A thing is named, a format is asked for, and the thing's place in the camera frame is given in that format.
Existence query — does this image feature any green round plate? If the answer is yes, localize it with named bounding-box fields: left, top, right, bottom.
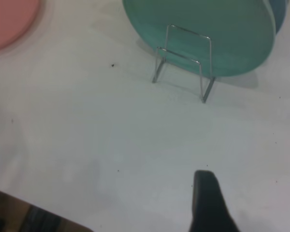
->
left=122, top=0, right=277, bottom=78

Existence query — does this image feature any silver wire plate rack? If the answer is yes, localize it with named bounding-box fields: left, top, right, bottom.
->
left=151, top=23, right=217, bottom=104

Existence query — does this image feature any blue round plate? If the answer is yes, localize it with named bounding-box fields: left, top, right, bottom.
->
left=268, top=0, right=287, bottom=34

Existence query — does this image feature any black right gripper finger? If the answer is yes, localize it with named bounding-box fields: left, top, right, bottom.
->
left=188, top=170, right=240, bottom=232

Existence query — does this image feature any pink round plate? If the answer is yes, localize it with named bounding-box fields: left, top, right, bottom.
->
left=0, top=0, right=41, bottom=52

